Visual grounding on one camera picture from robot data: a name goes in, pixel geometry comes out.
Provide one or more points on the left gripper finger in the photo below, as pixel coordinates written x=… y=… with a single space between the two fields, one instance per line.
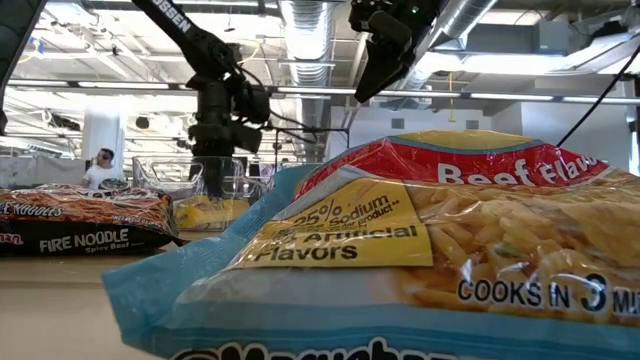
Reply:
x=214 y=175

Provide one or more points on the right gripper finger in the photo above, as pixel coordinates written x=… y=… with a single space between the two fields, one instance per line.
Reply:
x=385 y=70

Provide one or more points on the yellow Maruchan ramen pack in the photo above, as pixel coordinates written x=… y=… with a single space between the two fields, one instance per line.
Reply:
x=210 y=212

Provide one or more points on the black Maruchan fire noodle pack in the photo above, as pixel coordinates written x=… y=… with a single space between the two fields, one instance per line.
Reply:
x=75 y=242

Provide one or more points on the blue Maruchan beef ramen pack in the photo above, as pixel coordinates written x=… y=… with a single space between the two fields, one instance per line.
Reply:
x=350 y=280

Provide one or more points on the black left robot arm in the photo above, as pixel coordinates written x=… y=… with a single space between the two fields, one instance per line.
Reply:
x=200 y=45

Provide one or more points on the long ceiling light strip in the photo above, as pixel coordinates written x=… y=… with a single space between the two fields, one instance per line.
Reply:
x=325 y=91

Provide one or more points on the clear plastic bin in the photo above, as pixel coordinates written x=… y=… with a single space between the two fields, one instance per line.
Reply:
x=150 y=175

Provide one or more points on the black ceiling spotlight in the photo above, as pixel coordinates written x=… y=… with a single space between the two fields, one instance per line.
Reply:
x=142 y=122

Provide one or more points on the grey round object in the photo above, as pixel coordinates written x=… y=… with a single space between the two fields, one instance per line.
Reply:
x=114 y=184

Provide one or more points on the white building column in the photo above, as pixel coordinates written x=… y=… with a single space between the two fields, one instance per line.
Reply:
x=102 y=130

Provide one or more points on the person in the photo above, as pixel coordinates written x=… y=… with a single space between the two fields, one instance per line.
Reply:
x=100 y=175

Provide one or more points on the grey partition curtain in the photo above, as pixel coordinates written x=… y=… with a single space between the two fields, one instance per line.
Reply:
x=45 y=170

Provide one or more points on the silver slanted air duct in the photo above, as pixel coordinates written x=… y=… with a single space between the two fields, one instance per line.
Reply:
x=460 y=20

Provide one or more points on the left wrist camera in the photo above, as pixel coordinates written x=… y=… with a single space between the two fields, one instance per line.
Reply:
x=247 y=137

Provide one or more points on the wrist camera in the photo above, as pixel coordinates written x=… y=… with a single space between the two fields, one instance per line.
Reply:
x=247 y=137
x=390 y=30

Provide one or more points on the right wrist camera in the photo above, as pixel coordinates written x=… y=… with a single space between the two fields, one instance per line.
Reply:
x=390 y=30

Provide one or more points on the grey wall vent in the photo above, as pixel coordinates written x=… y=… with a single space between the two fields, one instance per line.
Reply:
x=398 y=123
x=472 y=125

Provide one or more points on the silver round air duct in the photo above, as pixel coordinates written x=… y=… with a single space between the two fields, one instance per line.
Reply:
x=307 y=40

